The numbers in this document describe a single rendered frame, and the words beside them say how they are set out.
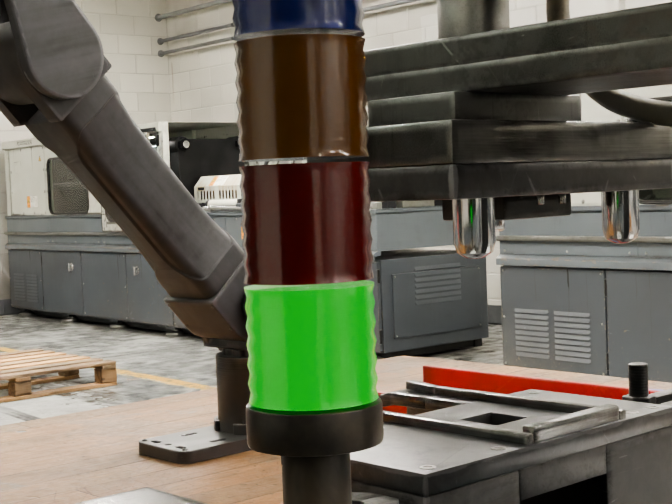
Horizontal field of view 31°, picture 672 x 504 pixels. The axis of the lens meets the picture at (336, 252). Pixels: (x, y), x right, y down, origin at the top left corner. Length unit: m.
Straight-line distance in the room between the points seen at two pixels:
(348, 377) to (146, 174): 0.62
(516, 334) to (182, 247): 5.81
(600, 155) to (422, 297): 7.14
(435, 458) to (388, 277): 7.01
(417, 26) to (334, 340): 9.83
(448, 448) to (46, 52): 0.44
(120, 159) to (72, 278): 10.05
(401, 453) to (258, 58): 0.29
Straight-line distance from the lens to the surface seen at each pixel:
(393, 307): 7.60
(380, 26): 10.50
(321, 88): 0.33
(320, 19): 0.34
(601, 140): 0.63
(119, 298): 10.26
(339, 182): 0.34
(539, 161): 0.59
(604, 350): 6.35
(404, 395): 0.75
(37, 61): 0.88
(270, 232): 0.34
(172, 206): 0.96
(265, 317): 0.34
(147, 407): 1.24
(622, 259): 6.20
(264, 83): 0.34
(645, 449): 0.68
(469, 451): 0.59
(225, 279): 0.98
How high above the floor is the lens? 1.11
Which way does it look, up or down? 3 degrees down
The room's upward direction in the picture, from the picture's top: 2 degrees counter-clockwise
